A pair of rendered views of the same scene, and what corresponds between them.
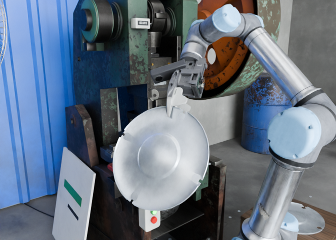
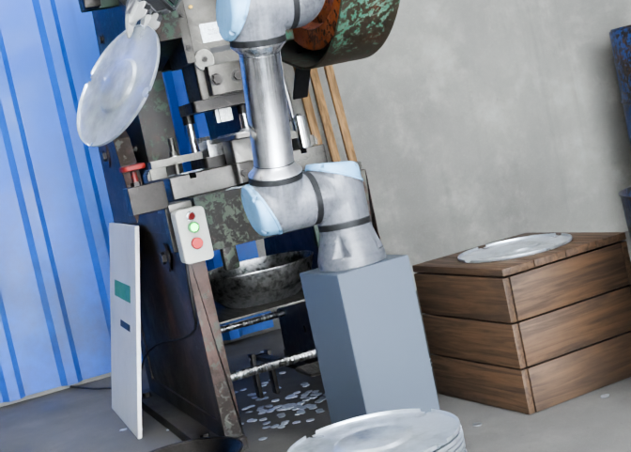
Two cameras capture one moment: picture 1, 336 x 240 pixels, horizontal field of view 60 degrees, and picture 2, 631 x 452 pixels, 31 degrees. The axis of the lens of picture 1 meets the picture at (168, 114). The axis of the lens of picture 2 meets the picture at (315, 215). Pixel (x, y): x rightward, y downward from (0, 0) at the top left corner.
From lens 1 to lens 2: 1.89 m
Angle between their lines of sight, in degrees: 20
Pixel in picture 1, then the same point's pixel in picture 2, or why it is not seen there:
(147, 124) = (112, 57)
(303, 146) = (231, 17)
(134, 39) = not seen: outside the picture
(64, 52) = not seen: hidden behind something
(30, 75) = (49, 111)
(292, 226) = (333, 165)
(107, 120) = (153, 132)
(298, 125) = not seen: outside the picture
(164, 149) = (122, 75)
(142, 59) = not seen: outside the picture
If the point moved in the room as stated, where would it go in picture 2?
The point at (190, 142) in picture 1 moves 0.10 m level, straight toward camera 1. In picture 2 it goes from (146, 57) to (121, 59)
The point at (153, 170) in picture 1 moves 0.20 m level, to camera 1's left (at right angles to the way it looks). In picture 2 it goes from (110, 102) to (31, 120)
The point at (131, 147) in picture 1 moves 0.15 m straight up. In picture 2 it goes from (96, 89) to (81, 23)
